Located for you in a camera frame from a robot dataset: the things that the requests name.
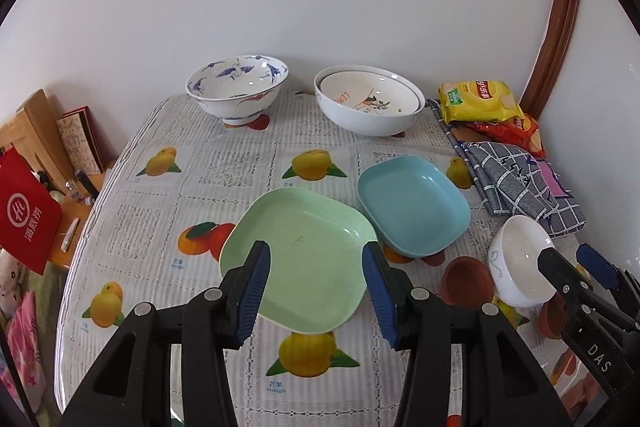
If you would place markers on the brown saucer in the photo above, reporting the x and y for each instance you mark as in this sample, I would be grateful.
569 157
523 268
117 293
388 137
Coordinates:
550 319
465 282

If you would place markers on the small white tube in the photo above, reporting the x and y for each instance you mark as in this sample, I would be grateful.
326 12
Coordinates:
70 234

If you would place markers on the fruit print tablecloth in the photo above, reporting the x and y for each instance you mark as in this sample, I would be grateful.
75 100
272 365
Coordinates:
200 187

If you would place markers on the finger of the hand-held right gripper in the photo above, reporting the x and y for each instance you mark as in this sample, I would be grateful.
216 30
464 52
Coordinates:
560 274
597 264

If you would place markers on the blue crane pattern bowl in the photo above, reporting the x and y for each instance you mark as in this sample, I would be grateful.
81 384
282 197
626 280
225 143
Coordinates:
235 102

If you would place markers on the red paper bag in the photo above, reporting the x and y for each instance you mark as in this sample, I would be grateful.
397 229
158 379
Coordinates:
25 217

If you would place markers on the green square plate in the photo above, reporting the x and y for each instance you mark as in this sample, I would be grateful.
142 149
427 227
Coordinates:
300 252

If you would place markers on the white bowl with orange print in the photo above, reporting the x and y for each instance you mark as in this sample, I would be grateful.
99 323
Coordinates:
360 94

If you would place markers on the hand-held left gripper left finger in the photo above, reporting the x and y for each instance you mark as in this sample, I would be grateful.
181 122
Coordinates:
252 297

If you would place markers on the yellow chip bag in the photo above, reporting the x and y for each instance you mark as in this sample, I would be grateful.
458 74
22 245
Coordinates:
475 102

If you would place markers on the red chip bag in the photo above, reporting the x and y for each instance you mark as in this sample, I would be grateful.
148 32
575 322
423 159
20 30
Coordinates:
520 129

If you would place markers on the pink printed cloth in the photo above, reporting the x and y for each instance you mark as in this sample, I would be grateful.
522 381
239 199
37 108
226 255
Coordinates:
25 342

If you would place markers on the large white bowl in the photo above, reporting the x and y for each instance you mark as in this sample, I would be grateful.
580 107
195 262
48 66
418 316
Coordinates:
365 124

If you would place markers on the brown wooden door frame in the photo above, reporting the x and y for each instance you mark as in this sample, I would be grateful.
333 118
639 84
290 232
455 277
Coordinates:
560 32

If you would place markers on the small white bowl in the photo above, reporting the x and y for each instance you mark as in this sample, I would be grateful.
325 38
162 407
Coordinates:
515 257

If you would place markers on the blue square plate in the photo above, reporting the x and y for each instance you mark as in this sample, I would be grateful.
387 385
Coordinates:
410 197

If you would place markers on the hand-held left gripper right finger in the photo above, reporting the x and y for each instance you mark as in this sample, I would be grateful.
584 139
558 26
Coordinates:
377 302

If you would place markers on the red-edged book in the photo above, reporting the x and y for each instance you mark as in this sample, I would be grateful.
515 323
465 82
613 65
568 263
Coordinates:
75 137

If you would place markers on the grey checked cloth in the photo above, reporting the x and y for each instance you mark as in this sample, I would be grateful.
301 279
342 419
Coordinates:
510 177

